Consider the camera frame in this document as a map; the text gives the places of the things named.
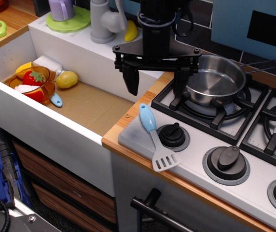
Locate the blue utensil handle in sink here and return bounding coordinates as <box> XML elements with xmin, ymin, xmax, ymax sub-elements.
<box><xmin>50</xmin><ymin>92</ymin><xmax>63</xmax><ymax>108</ymax></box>

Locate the black left stove knob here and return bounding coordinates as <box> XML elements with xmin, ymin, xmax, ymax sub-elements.
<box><xmin>157</xmin><ymin>122</ymin><xmax>190</xmax><ymax>152</ymax></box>

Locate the black burner grate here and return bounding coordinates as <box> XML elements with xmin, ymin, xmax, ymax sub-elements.
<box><xmin>151</xmin><ymin>75</ymin><xmax>269</xmax><ymax>145</ymax></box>
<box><xmin>241</xmin><ymin>89</ymin><xmax>276</xmax><ymax>166</ymax></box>

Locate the black oven door handle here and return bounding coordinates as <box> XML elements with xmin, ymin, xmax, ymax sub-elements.
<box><xmin>130</xmin><ymin>188</ymin><xmax>193</xmax><ymax>232</ymax></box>

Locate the orange transparent bowl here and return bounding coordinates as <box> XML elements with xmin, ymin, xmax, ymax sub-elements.
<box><xmin>4</xmin><ymin>66</ymin><xmax>55</xmax><ymax>103</ymax></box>

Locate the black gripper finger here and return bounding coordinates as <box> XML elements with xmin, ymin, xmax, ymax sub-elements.
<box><xmin>123</xmin><ymin>65</ymin><xmax>139</xmax><ymax>96</ymax></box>
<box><xmin>173</xmin><ymin>70</ymin><xmax>191</xmax><ymax>98</ymax></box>

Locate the yellow toy potato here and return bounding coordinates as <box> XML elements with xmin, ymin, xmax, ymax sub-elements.
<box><xmin>55</xmin><ymin>71</ymin><xmax>78</xmax><ymax>89</ymax></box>

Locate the lower wooden drawer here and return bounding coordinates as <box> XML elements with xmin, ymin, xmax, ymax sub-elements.
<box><xmin>31</xmin><ymin>183</ymin><xmax>117</xmax><ymax>232</ymax></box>

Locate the black right burner grate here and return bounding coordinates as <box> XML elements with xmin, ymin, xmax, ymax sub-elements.
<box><xmin>241</xmin><ymin>89</ymin><xmax>276</xmax><ymax>166</ymax></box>

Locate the white salt shaker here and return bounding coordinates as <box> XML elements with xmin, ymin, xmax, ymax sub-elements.
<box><xmin>32</xmin><ymin>55</ymin><xmax>66</xmax><ymax>76</ymax></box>

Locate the yellow toy banana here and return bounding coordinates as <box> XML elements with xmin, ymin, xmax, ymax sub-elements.
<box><xmin>124</xmin><ymin>20</ymin><xmax>138</xmax><ymax>42</ymax></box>

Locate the white toy sink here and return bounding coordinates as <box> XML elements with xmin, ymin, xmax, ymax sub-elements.
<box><xmin>0</xmin><ymin>16</ymin><xmax>162</xmax><ymax>196</ymax></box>

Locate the wooden drawer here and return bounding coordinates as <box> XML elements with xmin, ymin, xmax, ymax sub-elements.
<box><xmin>31</xmin><ymin>183</ymin><xmax>117</xmax><ymax>232</ymax></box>
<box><xmin>12</xmin><ymin>140</ymin><xmax>117</xmax><ymax>224</ymax></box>

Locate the grey stove top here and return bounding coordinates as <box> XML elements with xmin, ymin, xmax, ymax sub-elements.
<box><xmin>117</xmin><ymin>79</ymin><xmax>276</xmax><ymax>232</ymax></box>

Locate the blue handled grey spatula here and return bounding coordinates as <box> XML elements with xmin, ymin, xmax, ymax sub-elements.
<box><xmin>139</xmin><ymin>103</ymin><xmax>181</xmax><ymax>172</ymax></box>

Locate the grey toy faucet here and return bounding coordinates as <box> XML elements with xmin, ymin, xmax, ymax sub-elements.
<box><xmin>90</xmin><ymin>0</ymin><xmax>128</xmax><ymax>44</ymax></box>

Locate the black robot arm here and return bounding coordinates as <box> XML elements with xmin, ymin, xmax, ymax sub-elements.
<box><xmin>112</xmin><ymin>0</ymin><xmax>202</xmax><ymax>98</ymax></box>

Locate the black middle stove knob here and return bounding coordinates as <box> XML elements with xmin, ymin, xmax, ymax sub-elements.
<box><xmin>202</xmin><ymin>145</ymin><xmax>250</xmax><ymax>186</ymax></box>

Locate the yellow toy corn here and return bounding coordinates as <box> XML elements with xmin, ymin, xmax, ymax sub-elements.
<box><xmin>15</xmin><ymin>62</ymin><xmax>33</xmax><ymax>79</ymax></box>

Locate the purple plastic cup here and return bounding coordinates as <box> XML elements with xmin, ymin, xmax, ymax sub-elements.
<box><xmin>48</xmin><ymin>0</ymin><xmax>75</xmax><ymax>21</ymax></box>

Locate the upper wooden drawer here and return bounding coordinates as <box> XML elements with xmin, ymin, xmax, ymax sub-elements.
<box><xmin>12</xmin><ymin>140</ymin><xmax>117</xmax><ymax>224</ymax></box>

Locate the blue clamp tool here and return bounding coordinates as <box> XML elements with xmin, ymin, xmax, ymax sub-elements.
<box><xmin>0</xmin><ymin>142</ymin><xmax>31</xmax><ymax>207</ymax></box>

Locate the light blue microwave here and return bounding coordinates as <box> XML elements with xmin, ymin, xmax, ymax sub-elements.
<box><xmin>211</xmin><ymin>0</ymin><xmax>276</xmax><ymax>57</ymax></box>

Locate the black left burner grate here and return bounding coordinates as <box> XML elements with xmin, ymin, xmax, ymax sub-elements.
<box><xmin>151</xmin><ymin>75</ymin><xmax>269</xmax><ymax>145</ymax></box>

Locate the stainless steel pan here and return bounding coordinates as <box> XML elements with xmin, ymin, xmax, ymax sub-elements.
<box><xmin>182</xmin><ymin>54</ymin><xmax>276</xmax><ymax>108</ymax></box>

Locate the green plastic plate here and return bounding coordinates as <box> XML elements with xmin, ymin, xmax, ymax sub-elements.
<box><xmin>46</xmin><ymin>6</ymin><xmax>91</xmax><ymax>32</ymax></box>

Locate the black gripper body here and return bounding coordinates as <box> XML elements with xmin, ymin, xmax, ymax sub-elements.
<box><xmin>112</xmin><ymin>24</ymin><xmax>200</xmax><ymax>73</ymax></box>

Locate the red toy strawberry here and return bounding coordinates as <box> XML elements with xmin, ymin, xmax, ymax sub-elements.
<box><xmin>23</xmin><ymin>71</ymin><xmax>46</xmax><ymax>87</ymax></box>

